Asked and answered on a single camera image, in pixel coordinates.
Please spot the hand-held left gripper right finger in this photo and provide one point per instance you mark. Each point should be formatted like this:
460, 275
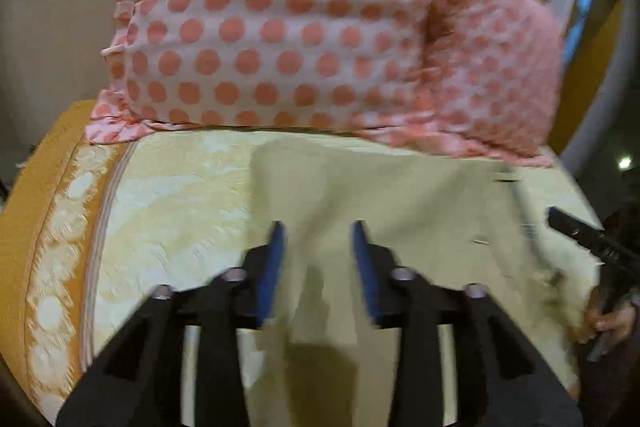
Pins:
364, 272

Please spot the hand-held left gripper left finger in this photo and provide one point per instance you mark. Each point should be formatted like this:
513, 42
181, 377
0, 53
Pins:
272, 269

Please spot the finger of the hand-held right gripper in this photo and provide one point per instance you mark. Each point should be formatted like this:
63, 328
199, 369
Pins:
580, 231

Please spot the cream pants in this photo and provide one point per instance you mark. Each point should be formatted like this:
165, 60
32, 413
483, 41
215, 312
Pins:
425, 207

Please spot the person's right hand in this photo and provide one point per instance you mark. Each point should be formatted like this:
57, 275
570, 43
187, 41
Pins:
619, 319

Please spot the round ceiling light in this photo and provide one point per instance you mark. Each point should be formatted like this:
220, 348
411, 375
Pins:
624, 163

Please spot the yellow patterned bed sheet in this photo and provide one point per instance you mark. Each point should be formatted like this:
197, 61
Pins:
170, 207

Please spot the pink polka dot pillow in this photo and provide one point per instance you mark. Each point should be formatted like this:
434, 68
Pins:
500, 72
280, 17

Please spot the white curved frame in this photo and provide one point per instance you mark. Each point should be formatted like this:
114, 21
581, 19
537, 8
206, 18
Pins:
570, 97

